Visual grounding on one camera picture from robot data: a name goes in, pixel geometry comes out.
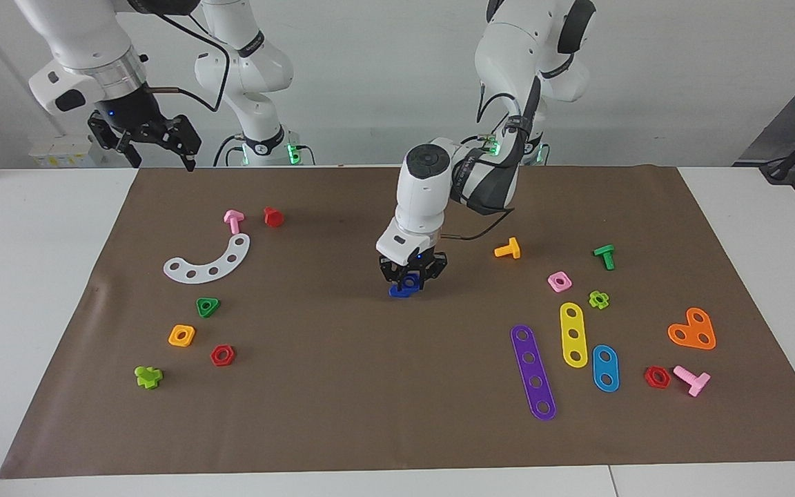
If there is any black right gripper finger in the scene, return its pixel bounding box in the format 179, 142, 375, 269
87, 115, 143, 168
161, 115, 202, 172

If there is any white power strip box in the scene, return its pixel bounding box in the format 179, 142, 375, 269
28, 135, 107, 168

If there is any brown table mat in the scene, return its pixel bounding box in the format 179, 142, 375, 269
0, 166, 795, 479

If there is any white curved five-hole plate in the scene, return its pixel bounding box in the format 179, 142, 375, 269
163, 233, 251, 284

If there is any purple four-hole strip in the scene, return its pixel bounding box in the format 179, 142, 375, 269
510, 324, 557, 421

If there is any yellow three-hole strip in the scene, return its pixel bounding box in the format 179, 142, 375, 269
560, 302, 589, 369

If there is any blue two-hole strip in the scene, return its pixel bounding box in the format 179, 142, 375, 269
591, 344, 620, 393

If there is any orange heart three-hole plate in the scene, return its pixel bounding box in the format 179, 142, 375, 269
667, 307, 717, 351

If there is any black base cable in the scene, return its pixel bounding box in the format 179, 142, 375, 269
213, 133, 245, 168

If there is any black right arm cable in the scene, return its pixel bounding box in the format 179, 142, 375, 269
142, 10, 233, 115

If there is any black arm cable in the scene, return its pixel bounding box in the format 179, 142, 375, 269
142, 10, 233, 115
439, 76, 529, 242

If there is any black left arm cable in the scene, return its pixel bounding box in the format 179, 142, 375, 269
439, 76, 529, 242

